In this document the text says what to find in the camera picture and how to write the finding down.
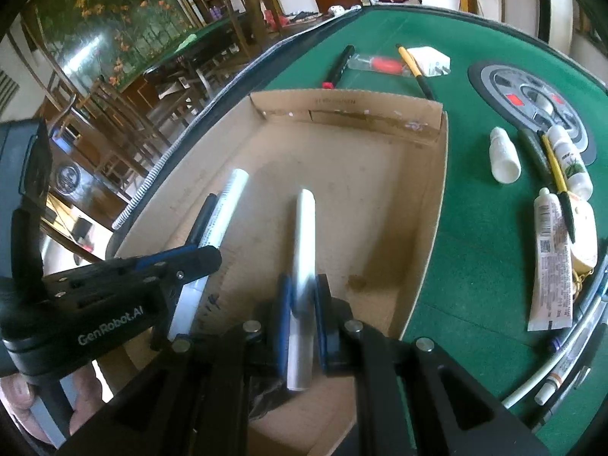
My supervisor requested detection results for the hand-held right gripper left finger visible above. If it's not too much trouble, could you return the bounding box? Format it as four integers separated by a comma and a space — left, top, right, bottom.
62, 273, 293, 456

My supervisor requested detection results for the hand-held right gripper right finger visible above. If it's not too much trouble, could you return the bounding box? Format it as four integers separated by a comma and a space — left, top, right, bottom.
316, 274, 552, 456

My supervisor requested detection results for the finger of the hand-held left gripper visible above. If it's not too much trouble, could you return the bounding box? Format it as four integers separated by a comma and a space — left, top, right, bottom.
102, 246, 200, 271
43, 247, 223, 348

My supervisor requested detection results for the white marker with black print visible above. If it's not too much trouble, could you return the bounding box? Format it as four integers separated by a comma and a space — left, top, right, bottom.
168, 168, 250, 340

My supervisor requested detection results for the plain white pen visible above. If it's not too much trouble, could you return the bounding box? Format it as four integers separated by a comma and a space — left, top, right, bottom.
286, 189, 318, 393

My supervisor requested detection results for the cardboard box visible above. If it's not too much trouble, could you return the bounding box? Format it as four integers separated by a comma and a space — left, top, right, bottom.
111, 89, 450, 456

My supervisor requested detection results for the white printed tube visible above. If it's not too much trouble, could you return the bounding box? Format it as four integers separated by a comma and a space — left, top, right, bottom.
527, 187, 575, 332

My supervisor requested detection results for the white pen with orange band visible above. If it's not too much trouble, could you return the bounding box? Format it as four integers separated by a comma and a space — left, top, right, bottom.
534, 337, 592, 407

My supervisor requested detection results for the black pen with purple tip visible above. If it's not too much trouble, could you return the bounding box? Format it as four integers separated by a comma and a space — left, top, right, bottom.
548, 266, 608, 350

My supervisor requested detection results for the cream case with yellow cord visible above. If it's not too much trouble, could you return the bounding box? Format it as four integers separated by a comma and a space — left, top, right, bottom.
565, 197, 599, 301

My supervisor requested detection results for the short black pen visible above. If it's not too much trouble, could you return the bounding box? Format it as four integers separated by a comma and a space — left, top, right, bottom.
187, 193, 220, 249

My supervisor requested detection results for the green side table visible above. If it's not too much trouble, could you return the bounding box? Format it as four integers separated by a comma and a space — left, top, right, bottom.
142, 9, 267, 86

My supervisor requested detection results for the flower landscape painting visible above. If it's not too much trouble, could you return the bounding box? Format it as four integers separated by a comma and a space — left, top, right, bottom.
35, 0, 200, 91

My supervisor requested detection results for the small white bottle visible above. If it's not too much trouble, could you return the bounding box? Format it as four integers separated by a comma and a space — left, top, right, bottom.
489, 127, 522, 184

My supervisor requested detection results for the black pen with red cap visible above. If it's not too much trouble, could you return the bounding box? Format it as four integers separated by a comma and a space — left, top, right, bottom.
322, 45, 356, 89

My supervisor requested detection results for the wooden chair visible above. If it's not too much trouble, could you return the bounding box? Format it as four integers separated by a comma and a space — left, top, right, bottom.
209, 0, 286, 58

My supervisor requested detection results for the clear packet with red tool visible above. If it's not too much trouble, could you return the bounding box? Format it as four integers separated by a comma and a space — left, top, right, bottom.
347, 54, 412, 77

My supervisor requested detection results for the dark green lighter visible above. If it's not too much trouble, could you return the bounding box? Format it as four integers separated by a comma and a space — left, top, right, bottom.
518, 128, 554, 184

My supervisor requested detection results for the yellow and black pen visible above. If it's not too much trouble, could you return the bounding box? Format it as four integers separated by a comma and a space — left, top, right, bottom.
396, 44, 434, 100

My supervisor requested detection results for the yellow pen with black cap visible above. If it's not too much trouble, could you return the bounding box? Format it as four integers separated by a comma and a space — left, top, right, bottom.
537, 130, 578, 243

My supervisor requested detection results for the white charger plug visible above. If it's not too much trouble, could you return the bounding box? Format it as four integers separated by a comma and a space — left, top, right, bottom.
407, 46, 452, 78

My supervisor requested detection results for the white bottle with green label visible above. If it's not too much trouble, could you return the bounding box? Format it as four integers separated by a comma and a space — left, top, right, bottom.
546, 126, 594, 200

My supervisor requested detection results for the round grey table control panel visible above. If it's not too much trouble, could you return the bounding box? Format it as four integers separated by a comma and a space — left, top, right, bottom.
468, 61, 598, 165

